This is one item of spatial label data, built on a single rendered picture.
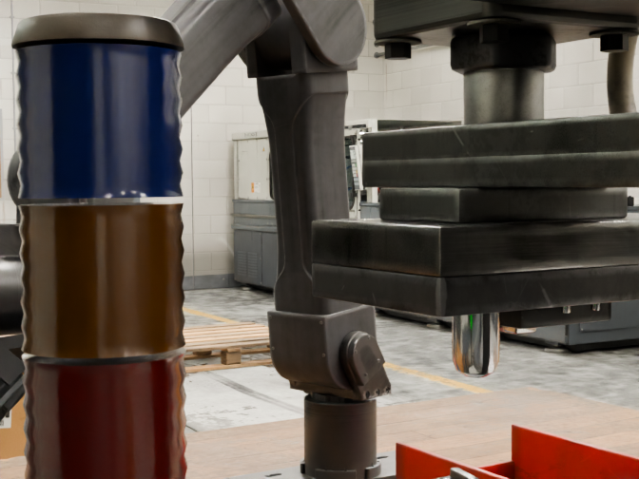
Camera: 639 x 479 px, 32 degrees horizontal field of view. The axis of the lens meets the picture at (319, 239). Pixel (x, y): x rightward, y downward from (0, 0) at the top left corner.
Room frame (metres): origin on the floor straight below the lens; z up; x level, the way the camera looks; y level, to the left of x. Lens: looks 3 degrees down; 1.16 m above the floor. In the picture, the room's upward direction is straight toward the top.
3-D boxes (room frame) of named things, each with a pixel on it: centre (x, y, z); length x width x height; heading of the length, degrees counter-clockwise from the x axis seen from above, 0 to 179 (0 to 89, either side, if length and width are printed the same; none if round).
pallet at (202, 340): (7.31, 0.78, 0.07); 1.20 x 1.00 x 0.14; 120
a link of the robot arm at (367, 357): (0.93, -0.01, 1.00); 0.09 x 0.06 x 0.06; 47
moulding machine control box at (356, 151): (9.47, -0.37, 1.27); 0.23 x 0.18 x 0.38; 118
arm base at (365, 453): (0.94, -0.02, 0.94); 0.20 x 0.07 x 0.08; 121
